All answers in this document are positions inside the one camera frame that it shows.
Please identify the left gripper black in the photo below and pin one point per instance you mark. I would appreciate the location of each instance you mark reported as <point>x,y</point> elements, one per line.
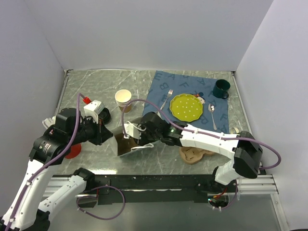
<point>102,133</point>

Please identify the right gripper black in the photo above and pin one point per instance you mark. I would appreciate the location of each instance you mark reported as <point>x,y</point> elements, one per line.
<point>142,127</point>

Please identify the light blue paper bag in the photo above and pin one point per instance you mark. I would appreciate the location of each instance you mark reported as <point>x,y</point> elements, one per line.
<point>121,146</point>

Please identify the stack of brown paper cups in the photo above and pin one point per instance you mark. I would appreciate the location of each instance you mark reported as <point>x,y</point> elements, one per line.
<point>123,98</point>

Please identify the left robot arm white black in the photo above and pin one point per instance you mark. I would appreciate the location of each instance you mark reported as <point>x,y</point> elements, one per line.
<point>29,212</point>

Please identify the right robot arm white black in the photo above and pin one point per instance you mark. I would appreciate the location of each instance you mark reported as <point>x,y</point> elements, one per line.
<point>242,150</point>

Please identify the stack of black lids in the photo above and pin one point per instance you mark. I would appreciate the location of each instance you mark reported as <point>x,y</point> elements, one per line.
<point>105,116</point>

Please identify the red cup holder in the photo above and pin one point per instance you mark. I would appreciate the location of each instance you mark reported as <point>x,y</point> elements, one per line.
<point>74,151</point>

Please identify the yellow plate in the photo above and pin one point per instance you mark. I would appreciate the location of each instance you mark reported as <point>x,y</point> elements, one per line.
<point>186,107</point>

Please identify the silver fork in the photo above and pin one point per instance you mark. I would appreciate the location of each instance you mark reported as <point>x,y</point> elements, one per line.
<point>168,95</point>

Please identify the blue letter-print cloth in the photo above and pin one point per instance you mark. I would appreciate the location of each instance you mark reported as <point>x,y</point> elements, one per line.
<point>199,87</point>

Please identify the dark green enamel mug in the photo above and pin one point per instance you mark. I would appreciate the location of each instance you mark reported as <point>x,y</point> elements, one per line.
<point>221,88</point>

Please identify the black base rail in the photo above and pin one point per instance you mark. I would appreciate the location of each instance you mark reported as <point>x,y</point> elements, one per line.
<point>157,188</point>

